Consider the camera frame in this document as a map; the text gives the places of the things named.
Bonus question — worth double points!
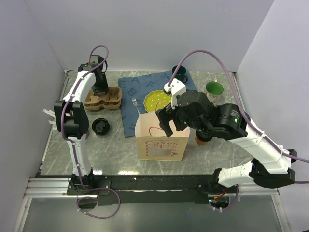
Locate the brown pulp cup carrier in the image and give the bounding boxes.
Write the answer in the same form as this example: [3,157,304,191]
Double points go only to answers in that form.
[84,87,122,111]

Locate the brown paper coffee cup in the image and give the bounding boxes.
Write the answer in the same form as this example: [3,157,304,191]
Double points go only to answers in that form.
[195,130,209,145]

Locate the kraft paper takeout bag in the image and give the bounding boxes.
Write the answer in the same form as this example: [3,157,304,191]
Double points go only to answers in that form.
[135,112,190,162]

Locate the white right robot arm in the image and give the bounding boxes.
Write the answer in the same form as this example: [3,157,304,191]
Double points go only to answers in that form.
[156,90,295,193]

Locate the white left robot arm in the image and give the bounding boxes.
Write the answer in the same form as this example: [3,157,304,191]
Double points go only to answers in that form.
[54,55,108,194]

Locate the yellow-green scalloped plate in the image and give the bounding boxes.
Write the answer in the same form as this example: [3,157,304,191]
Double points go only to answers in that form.
[143,90,171,112]

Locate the white green floral mug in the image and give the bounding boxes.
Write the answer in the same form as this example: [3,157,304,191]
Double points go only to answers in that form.
[205,80,224,105]

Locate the blue letter placemat cloth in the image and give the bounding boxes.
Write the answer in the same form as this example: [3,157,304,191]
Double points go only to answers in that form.
[117,70,197,138]

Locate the silver fork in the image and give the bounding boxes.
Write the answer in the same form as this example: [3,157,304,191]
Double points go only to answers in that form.
[132,98,140,115]

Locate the dark green mug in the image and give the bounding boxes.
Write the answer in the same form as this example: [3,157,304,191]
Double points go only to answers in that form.
[175,66,188,83]

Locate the white wrapped straws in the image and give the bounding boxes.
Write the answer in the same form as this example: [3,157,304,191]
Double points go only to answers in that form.
[42,108,57,126]

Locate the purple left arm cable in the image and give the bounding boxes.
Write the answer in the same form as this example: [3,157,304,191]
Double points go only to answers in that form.
[60,44,109,194]

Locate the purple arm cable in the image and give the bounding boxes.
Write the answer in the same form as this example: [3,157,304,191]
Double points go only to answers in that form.
[60,44,109,194]
[169,49,309,163]

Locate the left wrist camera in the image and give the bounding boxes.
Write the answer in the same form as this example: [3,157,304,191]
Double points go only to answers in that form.
[89,55,103,66]

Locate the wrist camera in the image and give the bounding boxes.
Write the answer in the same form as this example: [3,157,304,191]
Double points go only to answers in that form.
[164,78,186,109]
[89,55,103,66]

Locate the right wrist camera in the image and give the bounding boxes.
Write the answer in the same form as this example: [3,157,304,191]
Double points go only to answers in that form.
[164,78,186,109]

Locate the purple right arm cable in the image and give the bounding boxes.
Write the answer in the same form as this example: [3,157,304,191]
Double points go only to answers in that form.
[169,49,309,163]

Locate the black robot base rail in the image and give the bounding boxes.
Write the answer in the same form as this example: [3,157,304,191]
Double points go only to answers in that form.
[67,175,237,206]

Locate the aluminium frame rail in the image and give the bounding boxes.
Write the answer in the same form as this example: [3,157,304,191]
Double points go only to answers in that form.
[23,176,73,199]

